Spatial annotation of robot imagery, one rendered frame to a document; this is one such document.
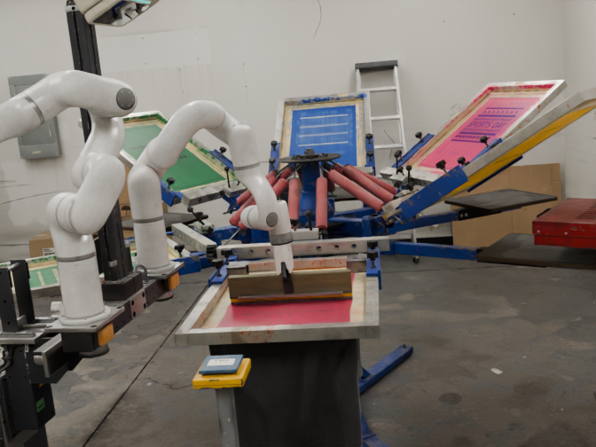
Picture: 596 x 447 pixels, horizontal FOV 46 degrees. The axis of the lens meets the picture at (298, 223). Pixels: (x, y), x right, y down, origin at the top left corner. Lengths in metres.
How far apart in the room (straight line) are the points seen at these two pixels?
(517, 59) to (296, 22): 2.00
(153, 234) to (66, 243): 0.45
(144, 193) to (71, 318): 0.50
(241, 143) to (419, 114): 4.55
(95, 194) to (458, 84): 5.24
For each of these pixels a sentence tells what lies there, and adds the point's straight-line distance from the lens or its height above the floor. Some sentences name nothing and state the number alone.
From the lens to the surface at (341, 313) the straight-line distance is 2.21.
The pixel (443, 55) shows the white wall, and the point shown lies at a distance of 6.63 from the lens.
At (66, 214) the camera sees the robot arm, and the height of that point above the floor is 1.42.
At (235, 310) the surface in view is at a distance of 2.33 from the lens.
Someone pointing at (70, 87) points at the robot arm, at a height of 1.70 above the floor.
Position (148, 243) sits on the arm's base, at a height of 1.23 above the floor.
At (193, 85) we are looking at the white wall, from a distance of 6.80.
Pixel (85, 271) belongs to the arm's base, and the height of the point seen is 1.26.
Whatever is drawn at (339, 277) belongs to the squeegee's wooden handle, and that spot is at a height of 1.03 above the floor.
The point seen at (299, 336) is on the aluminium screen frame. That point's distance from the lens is 2.01.
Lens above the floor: 1.67
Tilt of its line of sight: 12 degrees down
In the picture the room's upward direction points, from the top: 5 degrees counter-clockwise
